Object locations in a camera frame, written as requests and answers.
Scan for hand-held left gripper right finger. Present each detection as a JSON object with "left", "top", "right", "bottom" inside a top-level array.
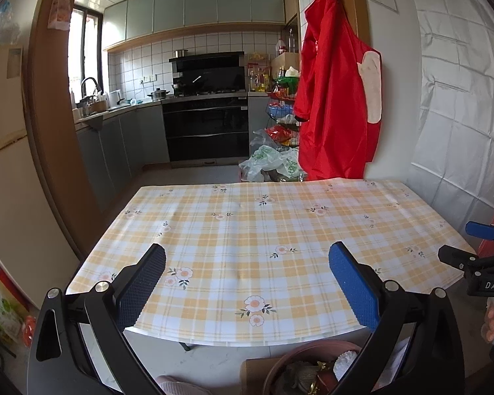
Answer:
[{"left": 328, "top": 242, "right": 466, "bottom": 395}]

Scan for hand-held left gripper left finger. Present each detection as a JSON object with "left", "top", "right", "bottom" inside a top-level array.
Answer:
[{"left": 27, "top": 244, "right": 167, "bottom": 395}]

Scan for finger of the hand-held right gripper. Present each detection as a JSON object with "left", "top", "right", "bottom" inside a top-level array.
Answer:
[
  {"left": 438, "top": 245, "right": 491, "bottom": 277},
  {"left": 466, "top": 221, "right": 494, "bottom": 241}
]

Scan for white foam fruit net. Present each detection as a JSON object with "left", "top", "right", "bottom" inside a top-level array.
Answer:
[{"left": 333, "top": 351, "right": 357, "bottom": 379}]

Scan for pink brown plastic basin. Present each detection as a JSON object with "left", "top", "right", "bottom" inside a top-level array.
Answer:
[{"left": 262, "top": 339, "right": 367, "bottom": 395}]

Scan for yellow checked floral tablecloth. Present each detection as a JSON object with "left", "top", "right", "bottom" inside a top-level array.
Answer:
[{"left": 66, "top": 179, "right": 478, "bottom": 346}]

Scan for grey base cabinets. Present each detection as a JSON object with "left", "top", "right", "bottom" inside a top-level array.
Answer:
[{"left": 75, "top": 103, "right": 171, "bottom": 210}]

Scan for cardboard box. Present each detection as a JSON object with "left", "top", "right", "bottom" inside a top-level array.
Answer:
[{"left": 239, "top": 358, "right": 285, "bottom": 395}]

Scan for colourful packaging bags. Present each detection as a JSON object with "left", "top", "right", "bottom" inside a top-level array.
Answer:
[{"left": 0, "top": 259, "right": 38, "bottom": 346}]

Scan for large printed shopping bags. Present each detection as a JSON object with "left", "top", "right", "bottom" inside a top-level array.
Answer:
[{"left": 239, "top": 145, "right": 309, "bottom": 182}]

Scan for cream refrigerator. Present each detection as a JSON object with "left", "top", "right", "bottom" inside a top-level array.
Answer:
[{"left": 0, "top": 45, "right": 81, "bottom": 309}]

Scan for black built-in oven stove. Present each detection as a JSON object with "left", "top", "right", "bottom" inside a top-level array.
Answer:
[{"left": 161, "top": 92, "right": 250, "bottom": 168}]

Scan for red hanging apron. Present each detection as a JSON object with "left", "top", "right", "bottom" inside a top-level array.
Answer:
[{"left": 293, "top": 0, "right": 383, "bottom": 182}]

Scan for black wok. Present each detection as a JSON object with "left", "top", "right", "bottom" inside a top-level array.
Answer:
[{"left": 172, "top": 76, "right": 206, "bottom": 97}]

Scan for curved steel faucet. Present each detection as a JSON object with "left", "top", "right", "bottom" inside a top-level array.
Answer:
[{"left": 80, "top": 77, "right": 101, "bottom": 99}]

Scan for black range hood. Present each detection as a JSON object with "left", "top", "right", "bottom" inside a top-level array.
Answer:
[{"left": 169, "top": 51, "right": 246, "bottom": 89}]

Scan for row of condiment bottles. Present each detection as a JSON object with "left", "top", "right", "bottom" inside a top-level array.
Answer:
[{"left": 247, "top": 53, "right": 271, "bottom": 92}]

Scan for dark framed window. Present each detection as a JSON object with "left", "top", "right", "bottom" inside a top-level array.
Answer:
[{"left": 68, "top": 4, "right": 104, "bottom": 110}]

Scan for brown cardboard carton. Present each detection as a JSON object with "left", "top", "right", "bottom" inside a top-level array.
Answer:
[{"left": 270, "top": 52, "right": 300, "bottom": 79}]

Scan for small hanging paper card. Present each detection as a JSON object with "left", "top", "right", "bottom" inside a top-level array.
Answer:
[{"left": 47, "top": 0, "right": 71, "bottom": 30}]

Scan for white plastic wall sheet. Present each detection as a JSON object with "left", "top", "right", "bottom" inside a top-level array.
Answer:
[{"left": 407, "top": 0, "right": 494, "bottom": 223}]

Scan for black wire storage rack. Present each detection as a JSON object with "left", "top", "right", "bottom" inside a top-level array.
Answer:
[{"left": 264, "top": 78, "right": 303, "bottom": 153}]

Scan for wooden door frame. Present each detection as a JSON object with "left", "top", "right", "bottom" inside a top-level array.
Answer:
[{"left": 27, "top": 0, "right": 149, "bottom": 264}]

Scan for grey wall cabinets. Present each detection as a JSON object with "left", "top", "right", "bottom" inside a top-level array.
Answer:
[{"left": 103, "top": 0, "right": 287, "bottom": 52}]

